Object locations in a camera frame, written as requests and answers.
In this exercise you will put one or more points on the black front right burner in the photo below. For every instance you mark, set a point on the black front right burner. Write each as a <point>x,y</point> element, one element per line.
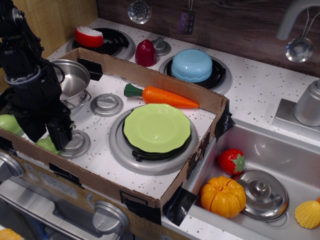
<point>162,155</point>

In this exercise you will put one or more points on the light green toy broccoli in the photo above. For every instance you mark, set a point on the light green toy broccoli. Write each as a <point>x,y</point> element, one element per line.
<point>47,144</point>

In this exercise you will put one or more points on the metal sink basin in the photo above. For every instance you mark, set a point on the metal sink basin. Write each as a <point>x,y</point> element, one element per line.
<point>280,173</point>

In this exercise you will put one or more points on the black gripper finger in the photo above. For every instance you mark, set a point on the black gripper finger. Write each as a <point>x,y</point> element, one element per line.
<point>60,132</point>
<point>33,128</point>

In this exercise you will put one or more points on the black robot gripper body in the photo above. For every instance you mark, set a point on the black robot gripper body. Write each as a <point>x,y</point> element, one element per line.
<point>36,95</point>

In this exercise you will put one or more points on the stainless steel pot lid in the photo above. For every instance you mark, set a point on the stainless steel pot lid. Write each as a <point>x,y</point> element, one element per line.
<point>266,197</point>

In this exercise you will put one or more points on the light green plastic plate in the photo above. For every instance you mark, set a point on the light green plastic plate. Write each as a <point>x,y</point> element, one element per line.
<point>151,111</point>

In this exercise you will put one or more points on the yellow toy corn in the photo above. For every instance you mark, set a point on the yellow toy corn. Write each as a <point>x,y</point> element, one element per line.
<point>307,214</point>

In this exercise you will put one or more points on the light blue plastic bowl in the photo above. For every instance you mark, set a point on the light blue plastic bowl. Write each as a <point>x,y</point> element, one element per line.
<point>192,65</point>

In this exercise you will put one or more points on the light green toy vegetable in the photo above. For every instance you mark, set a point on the light green toy vegetable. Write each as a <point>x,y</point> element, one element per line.
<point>9,123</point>

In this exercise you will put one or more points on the orange toy pumpkin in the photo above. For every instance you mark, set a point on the orange toy pumpkin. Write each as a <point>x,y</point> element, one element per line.
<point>223,196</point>

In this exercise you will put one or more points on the hanging metal skimmer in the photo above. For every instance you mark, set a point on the hanging metal skimmer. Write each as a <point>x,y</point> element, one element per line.
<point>139,11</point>

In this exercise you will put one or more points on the red and white toy food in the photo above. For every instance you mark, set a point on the red and white toy food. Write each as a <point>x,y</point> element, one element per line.
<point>88,37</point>

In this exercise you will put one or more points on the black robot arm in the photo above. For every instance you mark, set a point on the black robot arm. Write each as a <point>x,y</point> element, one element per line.
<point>20,49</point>

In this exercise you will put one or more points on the black rear right burner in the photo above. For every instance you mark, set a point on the black rear right burner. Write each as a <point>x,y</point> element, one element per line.
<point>218,74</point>

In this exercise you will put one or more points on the silver oven knob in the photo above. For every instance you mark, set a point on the silver oven knob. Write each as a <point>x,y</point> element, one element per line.
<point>9,167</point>
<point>108,218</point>

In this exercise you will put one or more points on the silver toy faucet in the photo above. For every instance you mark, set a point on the silver toy faucet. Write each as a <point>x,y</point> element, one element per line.
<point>301,117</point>

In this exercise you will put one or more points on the hanging purple spatula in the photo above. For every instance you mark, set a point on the hanging purple spatula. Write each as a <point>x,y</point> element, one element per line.
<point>187,20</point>

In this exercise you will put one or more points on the black burner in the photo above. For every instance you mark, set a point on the black burner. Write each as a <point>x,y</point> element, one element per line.
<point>218,74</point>
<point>162,155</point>
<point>113,42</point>

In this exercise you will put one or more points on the silver stove knob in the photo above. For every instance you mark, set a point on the silver stove knob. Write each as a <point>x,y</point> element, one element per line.
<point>107,105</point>
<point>161,47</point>
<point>77,147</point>

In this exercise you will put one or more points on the hanging metal ladle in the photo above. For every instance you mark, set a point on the hanging metal ladle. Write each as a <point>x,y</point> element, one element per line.
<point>301,48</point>

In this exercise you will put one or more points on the brown cardboard fence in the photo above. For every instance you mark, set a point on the brown cardboard fence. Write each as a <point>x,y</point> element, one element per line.
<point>97,172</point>

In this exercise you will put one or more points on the red toy strawberry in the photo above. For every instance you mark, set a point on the red toy strawberry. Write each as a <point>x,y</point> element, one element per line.
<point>232,161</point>

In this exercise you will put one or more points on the black rear left burner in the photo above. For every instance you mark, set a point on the black rear left burner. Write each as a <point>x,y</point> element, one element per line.
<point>113,42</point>

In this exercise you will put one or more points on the orange toy carrot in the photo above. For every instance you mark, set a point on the orange toy carrot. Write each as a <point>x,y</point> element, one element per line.
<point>154,95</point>

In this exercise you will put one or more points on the dark red toy vegetable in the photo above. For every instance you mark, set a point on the dark red toy vegetable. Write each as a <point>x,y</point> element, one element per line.
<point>145,54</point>

